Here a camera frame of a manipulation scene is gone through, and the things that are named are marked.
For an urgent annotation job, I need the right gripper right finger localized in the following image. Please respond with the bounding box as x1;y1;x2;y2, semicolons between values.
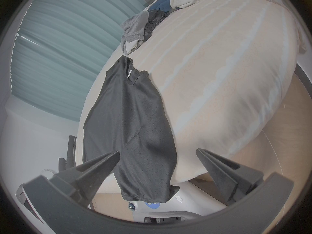
196;148;264;207

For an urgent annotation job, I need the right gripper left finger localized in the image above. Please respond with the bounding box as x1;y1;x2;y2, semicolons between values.
50;151;120;207

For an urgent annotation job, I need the black T-shirt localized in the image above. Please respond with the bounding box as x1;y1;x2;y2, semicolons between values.
82;56;180;203

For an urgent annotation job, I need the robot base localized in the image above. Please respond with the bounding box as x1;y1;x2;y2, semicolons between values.
127;179;235;225

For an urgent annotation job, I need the bed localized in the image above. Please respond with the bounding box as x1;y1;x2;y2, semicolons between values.
73;0;311;195

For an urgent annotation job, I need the pile of clothes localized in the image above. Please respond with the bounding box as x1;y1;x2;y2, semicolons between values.
121;0;200;55

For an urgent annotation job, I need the blue-green curtain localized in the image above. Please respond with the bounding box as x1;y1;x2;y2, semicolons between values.
11;34;108;124
17;0;153;70

